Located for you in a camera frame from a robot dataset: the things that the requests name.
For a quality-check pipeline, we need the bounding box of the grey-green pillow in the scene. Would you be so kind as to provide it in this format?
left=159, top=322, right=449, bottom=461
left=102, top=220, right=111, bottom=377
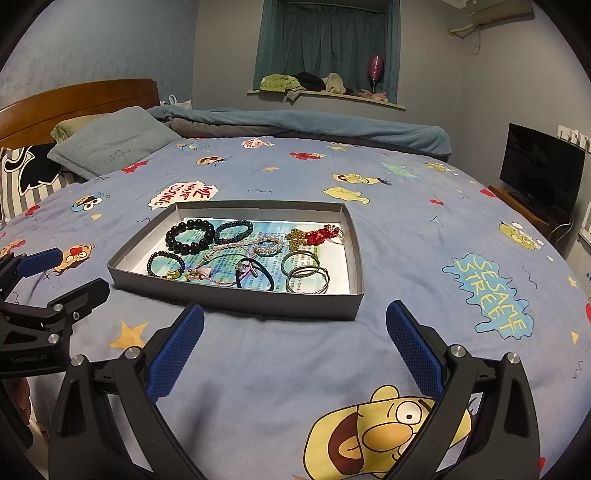
left=46, top=106, right=181, bottom=179

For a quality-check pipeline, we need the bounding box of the green cloth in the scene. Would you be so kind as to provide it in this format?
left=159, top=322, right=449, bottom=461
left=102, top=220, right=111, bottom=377
left=259, top=72, right=304, bottom=93

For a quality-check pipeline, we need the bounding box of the silver bangle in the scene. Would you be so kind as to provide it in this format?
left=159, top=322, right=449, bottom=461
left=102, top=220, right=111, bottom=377
left=285, top=264, right=332, bottom=295
left=281, top=250, right=322, bottom=274

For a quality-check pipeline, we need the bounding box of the small dark bead bracelet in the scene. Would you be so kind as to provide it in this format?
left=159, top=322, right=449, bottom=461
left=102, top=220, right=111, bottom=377
left=147, top=250, right=187, bottom=280

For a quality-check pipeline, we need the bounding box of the white wall hook rack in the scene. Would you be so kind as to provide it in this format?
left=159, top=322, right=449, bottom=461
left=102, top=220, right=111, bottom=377
left=557, top=123, right=591, bottom=151

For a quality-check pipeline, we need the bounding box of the pink cord bracelet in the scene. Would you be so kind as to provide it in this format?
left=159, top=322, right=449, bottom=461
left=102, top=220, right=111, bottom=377
left=185, top=251, right=259, bottom=287

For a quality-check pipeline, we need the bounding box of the black cord bracelet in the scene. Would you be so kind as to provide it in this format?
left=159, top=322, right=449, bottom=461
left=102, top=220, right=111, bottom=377
left=235, top=257, right=277, bottom=293

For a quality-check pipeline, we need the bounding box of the curtain rod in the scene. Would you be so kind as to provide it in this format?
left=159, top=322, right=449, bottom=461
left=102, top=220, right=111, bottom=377
left=281, top=0, right=389, bottom=13

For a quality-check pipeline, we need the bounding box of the olive pillow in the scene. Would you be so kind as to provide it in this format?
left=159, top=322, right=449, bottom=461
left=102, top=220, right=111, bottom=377
left=49, top=114, right=100, bottom=142

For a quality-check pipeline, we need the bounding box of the grey cardboard box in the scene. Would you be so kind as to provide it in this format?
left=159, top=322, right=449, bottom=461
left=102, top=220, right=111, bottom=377
left=107, top=200, right=365, bottom=322

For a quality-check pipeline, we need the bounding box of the black cloth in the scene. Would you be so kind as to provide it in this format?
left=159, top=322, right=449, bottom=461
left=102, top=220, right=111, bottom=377
left=293, top=71, right=329, bottom=92

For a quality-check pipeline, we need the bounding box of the blue blanket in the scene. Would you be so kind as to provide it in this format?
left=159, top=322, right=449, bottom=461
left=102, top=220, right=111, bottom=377
left=148, top=104, right=452, bottom=156

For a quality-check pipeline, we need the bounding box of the blue bead bracelet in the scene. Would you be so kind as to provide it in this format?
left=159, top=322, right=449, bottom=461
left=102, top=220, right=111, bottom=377
left=213, top=220, right=255, bottom=246

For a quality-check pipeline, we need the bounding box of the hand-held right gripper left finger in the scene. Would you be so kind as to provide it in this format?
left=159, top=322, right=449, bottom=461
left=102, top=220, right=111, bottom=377
left=48, top=303, right=208, bottom=480

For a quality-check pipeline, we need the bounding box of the blue cartoon bed sheet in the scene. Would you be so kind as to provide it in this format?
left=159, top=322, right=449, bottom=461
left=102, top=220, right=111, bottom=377
left=0, top=134, right=591, bottom=480

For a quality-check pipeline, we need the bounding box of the pink balloon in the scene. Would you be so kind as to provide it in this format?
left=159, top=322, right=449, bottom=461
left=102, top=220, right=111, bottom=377
left=368, top=55, right=386, bottom=92

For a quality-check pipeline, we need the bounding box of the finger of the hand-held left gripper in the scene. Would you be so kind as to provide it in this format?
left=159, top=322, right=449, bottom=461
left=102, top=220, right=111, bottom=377
left=0, top=278, right=110, bottom=332
left=0, top=248, right=63, bottom=297

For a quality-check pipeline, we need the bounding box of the gold chain red bead bracelet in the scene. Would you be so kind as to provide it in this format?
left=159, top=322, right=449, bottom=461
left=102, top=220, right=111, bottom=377
left=285, top=224, right=331, bottom=248

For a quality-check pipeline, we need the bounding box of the wall air conditioner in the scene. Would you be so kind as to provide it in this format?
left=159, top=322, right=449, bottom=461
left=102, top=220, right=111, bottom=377
left=446, top=0, right=537, bottom=34

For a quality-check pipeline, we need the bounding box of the person's left hand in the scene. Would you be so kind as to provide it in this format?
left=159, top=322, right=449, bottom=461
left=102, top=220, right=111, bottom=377
left=10, top=377, right=34, bottom=431

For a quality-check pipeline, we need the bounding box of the teal curtain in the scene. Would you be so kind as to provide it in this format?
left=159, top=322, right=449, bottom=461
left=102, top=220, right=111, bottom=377
left=255, top=0, right=400, bottom=93

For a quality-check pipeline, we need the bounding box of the grey blanket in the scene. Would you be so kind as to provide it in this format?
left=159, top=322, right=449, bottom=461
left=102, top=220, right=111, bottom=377
left=168, top=117, right=324, bottom=140

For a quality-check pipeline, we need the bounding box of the white cable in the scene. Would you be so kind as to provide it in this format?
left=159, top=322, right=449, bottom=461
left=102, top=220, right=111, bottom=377
left=549, top=220, right=574, bottom=250

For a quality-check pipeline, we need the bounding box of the striped cartoon pillow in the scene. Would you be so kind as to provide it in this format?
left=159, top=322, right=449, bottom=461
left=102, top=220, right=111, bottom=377
left=0, top=144, right=70, bottom=223

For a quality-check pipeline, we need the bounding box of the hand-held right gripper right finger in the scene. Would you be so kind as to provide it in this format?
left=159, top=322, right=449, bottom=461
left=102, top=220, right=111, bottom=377
left=385, top=300, right=541, bottom=480

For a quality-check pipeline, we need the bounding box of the large black bead bracelet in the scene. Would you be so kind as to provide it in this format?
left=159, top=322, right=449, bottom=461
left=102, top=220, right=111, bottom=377
left=165, top=218, right=217, bottom=256

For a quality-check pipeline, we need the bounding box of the printed paper sheet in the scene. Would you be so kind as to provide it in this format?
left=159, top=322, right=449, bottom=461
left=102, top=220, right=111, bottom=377
left=134, top=215, right=356, bottom=294

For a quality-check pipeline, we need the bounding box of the beige cloth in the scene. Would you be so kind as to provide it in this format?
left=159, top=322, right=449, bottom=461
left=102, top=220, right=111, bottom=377
left=322, top=72, right=347, bottom=95

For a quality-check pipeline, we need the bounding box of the wooden headboard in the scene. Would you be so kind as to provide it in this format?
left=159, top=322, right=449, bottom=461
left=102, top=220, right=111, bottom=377
left=0, top=78, right=160, bottom=149

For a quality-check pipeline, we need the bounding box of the wooden television stand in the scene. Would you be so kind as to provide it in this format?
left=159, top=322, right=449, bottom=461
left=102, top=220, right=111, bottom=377
left=488, top=185, right=550, bottom=227

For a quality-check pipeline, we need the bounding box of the black television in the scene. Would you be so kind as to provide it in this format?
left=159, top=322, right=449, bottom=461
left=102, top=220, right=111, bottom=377
left=499, top=122, right=587, bottom=216

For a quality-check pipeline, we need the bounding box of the pale bead bracelet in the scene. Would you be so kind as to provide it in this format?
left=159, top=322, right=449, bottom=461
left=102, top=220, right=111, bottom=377
left=252, top=235, right=284, bottom=257

